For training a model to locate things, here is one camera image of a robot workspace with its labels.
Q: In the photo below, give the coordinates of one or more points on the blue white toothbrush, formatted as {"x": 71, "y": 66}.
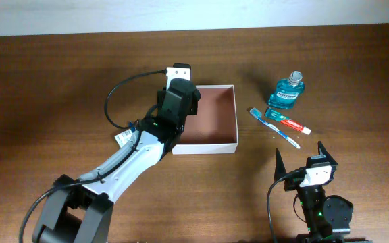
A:
{"x": 257, "y": 115}

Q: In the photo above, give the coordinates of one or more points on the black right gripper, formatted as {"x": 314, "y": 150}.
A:
{"x": 279, "y": 169}

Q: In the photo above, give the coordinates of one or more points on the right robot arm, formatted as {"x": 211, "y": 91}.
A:
{"x": 327, "y": 217}

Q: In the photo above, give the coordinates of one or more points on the pink cardboard box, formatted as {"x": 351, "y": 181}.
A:
{"x": 214, "y": 129}

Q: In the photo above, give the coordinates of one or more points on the blue disposable razor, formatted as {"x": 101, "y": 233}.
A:
{"x": 133, "y": 126}

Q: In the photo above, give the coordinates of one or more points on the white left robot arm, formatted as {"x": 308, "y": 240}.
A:
{"x": 80, "y": 210}

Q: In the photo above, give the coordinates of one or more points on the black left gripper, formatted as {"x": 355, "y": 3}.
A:
{"x": 196, "y": 99}

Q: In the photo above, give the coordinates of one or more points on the Colgate toothpaste tube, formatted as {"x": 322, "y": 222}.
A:
{"x": 282, "y": 119}

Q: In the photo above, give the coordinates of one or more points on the green white soap bar pack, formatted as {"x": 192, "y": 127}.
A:
{"x": 123, "y": 137}

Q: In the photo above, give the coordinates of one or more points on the blue Listerine mouthwash bottle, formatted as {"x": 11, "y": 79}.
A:
{"x": 287, "y": 91}

